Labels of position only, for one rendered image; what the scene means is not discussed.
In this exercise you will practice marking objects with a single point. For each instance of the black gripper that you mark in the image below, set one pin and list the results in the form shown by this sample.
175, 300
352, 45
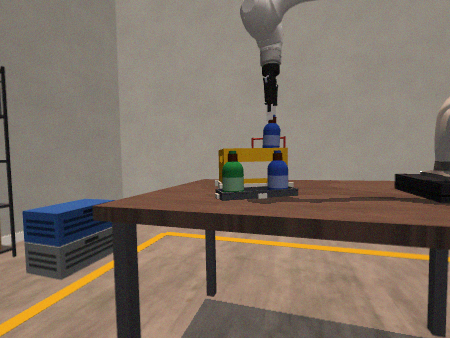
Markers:
270, 88

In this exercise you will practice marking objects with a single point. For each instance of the blue bottle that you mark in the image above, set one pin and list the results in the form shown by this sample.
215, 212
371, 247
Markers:
271, 134
277, 172

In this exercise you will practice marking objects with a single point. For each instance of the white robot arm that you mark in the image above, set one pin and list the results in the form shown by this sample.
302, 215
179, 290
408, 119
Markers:
263, 21

